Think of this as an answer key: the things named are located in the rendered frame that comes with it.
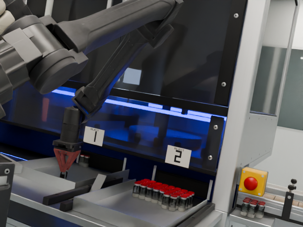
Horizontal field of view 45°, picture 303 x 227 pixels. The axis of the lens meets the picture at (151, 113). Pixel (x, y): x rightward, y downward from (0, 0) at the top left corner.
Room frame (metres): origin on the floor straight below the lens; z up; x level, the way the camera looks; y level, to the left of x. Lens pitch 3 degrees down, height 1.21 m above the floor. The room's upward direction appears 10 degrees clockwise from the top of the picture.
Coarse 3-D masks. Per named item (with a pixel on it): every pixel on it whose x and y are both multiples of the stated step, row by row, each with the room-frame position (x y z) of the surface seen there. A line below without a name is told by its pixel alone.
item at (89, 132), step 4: (88, 128) 1.37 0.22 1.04; (92, 128) 1.37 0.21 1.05; (84, 132) 1.38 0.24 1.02; (88, 132) 1.37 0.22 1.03; (92, 132) 1.36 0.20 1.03; (100, 132) 1.35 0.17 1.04; (84, 136) 1.38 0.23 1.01; (88, 136) 1.37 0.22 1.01; (92, 136) 1.36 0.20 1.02; (96, 136) 1.36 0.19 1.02; (100, 136) 1.35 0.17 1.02; (84, 140) 1.38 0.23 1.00; (88, 140) 1.37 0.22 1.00; (92, 140) 1.36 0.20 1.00; (96, 140) 1.36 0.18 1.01; (100, 140) 1.35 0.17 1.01; (96, 144) 1.35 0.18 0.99; (100, 144) 1.35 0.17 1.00
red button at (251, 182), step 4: (244, 180) 1.10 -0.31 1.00; (248, 180) 1.09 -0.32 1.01; (252, 180) 1.09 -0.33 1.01; (256, 180) 1.09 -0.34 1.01; (244, 184) 1.10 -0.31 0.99; (248, 184) 1.09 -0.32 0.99; (252, 184) 1.08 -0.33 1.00; (256, 184) 1.08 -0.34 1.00; (248, 188) 1.09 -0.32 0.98; (252, 188) 1.08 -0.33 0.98
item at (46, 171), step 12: (60, 156) 1.40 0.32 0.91; (24, 168) 1.15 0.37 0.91; (36, 168) 1.29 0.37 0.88; (48, 168) 1.32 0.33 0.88; (72, 168) 1.38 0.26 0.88; (84, 168) 1.41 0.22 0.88; (36, 180) 1.13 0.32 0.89; (48, 180) 1.11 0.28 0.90; (60, 180) 1.09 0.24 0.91; (72, 180) 1.21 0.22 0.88; (84, 180) 1.12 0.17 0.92
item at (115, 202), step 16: (96, 192) 1.03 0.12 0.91; (112, 192) 1.11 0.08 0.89; (128, 192) 1.18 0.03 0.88; (80, 208) 0.93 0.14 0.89; (96, 208) 0.91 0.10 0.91; (112, 208) 1.00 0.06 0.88; (128, 208) 1.02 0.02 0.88; (144, 208) 1.05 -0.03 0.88; (160, 208) 1.07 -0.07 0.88; (192, 208) 1.02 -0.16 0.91; (128, 224) 0.87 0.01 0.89; (144, 224) 0.85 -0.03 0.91; (160, 224) 0.94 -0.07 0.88; (176, 224) 0.90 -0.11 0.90
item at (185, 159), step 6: (168, 150) 1.24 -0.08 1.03; (174, 150) 1.23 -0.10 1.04; (180, 150) 1.22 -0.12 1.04; (186, 150) 1.21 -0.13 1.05; (168, 156) 1.24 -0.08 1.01; (174, 156) 1.23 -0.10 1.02; (186, 156) 1.21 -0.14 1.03; (168, 162) 1.23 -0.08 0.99; (174, 162) 1.22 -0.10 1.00; (180, 162) 1.22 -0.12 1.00; (186, 162) 1.21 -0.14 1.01
